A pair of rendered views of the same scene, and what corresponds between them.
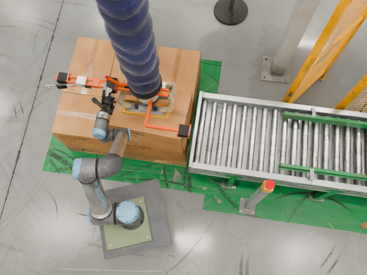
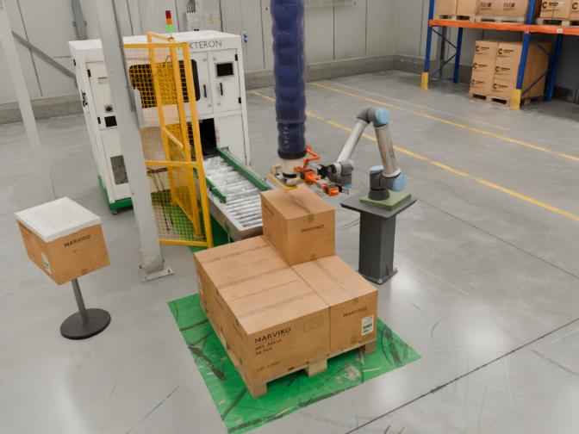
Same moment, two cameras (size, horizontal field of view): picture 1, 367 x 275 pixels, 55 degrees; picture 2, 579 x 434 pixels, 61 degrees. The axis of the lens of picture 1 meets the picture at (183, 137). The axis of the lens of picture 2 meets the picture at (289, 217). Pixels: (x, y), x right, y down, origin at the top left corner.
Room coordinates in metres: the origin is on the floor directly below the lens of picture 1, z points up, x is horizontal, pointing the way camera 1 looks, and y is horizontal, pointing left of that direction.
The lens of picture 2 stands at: (3.38, 3.08, 2.52)
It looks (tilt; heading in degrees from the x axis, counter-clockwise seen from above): 26 degrees down; 232
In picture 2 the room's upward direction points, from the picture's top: 3 degrees counter-clockwise
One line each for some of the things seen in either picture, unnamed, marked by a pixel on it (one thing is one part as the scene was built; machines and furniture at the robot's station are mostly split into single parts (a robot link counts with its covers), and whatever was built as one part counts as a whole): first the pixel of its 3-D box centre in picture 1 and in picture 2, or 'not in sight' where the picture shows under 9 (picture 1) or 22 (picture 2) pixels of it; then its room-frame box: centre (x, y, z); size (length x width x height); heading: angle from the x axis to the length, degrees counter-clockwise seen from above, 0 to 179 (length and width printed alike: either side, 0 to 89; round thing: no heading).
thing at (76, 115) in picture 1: (131, 99); (279, 291); (1.49, 0.47, 0.34); 1.20 x 1.00 x 0.40; 78
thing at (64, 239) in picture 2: not in sight; (62, 238); (2.71, -0.65, 0.82); 0.60 x 0.40 x 0.40; 96
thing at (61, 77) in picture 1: (63, 77); (330, 189); (1.26, 0.81, 1.24); 0.08 x 0.07 x 0.05; 77
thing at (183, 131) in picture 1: (183, 131); not in sight; (0.81, -0.01, 1.24); 0.09 x 0.08 x 0.05; 167
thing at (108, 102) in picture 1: (107, 105); (325, 170); (1.03, 0.50, 1.24); 0.12 x 0.09 x 0.08; 167
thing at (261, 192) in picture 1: (256, 197); not in sight; (0.45, -0.57, 0.50); 0.07 x 0.07 x 1.00; 78
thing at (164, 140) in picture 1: (151, 117); (296, 222); (1.12, 0.25, 0.74); 0.60 x 0.40 x 0.40; 74
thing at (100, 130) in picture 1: (100, 128); (345, 166); (0.86, 0.55, 1.24); 0.12 x 0.09 x 0.10; 167
